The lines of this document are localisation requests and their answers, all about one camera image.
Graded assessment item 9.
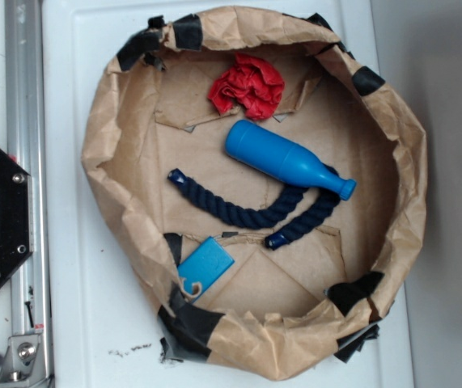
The crumpled red paper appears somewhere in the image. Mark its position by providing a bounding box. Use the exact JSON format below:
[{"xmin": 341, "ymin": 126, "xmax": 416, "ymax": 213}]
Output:
[{"xmin": 207, "ymin": 53, "xmax": 285, "ymax": 120}]

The brown paper bin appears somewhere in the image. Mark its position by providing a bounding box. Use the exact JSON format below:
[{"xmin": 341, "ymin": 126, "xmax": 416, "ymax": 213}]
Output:
[{"xmin": 82, "ymin": 6, "xmax": 427, "ymax": 381}]

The blue plastic bottle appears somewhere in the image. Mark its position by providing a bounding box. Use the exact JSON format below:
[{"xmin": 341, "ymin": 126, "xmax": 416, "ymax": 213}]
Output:
[{"xmin": 225, "ymin": 120, "xmax": 357, "ymax": 200}]

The blue rectangular block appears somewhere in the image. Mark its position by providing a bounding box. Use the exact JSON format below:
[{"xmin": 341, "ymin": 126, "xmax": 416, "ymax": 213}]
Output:
[{"xmin": 178, "ymin": 237, "xmax": 235, "ymax": 303}]

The white tray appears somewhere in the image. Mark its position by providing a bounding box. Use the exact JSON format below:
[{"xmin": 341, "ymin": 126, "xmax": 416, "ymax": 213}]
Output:
[{"xmin": 42, "ymin": 1, "xmax": 414, "ymax": 387}]

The dark blue twisted rope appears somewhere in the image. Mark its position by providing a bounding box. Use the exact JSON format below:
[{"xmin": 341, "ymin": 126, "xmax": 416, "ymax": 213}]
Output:
[{"xmin": 167, "ymin": 165, "xmax": 341, "ymax": 251}]

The aluminium extrusion rail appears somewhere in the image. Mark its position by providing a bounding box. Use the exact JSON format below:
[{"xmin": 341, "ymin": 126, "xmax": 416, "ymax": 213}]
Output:
[{"xmin": 4, "ymin": 1, "xmax": 55, "ymax": 387}]

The metal corner bracket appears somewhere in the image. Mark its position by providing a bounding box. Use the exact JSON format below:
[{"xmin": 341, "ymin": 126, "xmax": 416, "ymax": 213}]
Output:
[{"xmin": 0, "ymin": 334, "xmax": 49, "ymax": 387}]

